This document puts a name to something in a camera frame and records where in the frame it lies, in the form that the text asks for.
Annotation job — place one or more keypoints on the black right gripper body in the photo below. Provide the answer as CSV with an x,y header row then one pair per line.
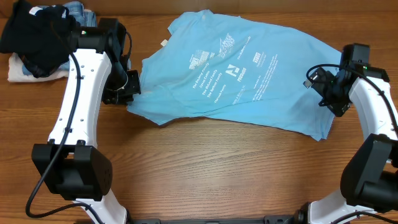
x,y
335,96

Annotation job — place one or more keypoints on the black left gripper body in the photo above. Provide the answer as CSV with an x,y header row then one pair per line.
x,y
122,87

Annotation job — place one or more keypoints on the light blue printed t-shirt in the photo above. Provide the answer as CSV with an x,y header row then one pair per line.
x,y
226,67

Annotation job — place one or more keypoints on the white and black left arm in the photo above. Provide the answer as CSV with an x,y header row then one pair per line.
x,y
69,163

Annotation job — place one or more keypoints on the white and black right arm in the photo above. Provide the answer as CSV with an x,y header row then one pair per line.
x,y
366,188

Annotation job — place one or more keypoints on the blue denim jeans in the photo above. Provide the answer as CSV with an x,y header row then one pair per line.
x,y
85,17

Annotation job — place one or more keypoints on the black folded garment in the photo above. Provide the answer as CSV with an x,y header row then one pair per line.
x,y
38,35

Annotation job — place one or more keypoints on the white folded garment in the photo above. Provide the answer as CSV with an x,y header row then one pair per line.
x,y
16,75

